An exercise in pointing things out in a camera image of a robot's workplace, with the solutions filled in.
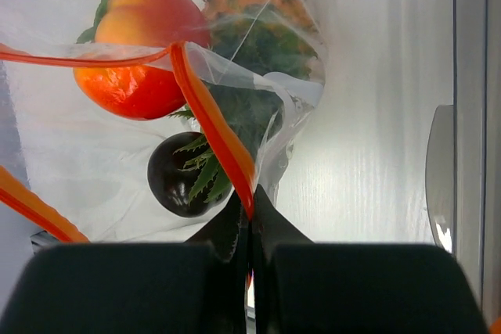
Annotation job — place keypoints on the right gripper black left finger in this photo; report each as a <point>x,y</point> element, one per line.
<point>196,286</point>

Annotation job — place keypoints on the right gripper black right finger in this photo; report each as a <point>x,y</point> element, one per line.
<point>301,286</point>

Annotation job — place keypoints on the clear plastic food bin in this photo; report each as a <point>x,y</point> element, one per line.
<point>462,170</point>

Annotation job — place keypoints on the clear orange zip top bag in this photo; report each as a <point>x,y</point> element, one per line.
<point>92,93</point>

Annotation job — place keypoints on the plastic pineapple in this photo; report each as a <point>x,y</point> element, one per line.
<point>244,89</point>

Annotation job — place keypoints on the dark purple plum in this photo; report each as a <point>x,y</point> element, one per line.
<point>185,176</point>

